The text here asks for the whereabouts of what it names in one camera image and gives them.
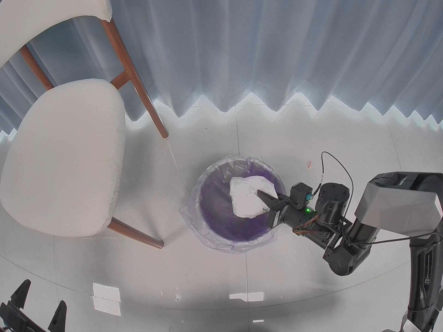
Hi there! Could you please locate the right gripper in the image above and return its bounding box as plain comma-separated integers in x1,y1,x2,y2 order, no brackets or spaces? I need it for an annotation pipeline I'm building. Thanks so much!
257,190,320,229

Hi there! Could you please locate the black cable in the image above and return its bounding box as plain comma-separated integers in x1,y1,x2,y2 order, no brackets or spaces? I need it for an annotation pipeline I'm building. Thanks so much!
320,151,355,217

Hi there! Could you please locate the pale blue curtain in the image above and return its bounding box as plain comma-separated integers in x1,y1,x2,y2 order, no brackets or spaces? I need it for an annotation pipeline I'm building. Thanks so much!
0,0,443,137

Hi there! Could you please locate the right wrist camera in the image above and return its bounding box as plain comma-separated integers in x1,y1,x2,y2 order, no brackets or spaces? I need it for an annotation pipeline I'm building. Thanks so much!
289,182,315,209

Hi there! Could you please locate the white paper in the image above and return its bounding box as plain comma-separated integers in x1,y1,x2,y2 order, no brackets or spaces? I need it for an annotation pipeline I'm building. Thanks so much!
229,175,277,219

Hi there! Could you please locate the white wooden chair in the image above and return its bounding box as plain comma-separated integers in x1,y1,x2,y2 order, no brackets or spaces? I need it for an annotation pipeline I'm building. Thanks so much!
0,0,169,250

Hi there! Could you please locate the purple plastic bag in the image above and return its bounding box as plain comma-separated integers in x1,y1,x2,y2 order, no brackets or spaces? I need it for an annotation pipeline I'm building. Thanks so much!
178,154,286,254

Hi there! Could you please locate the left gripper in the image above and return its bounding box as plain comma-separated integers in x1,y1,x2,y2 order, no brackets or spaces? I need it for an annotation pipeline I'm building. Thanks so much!
0,279,67,332

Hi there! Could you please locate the white trash bin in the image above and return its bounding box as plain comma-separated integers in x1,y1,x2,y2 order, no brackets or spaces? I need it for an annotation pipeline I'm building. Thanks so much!
197,163,282,246

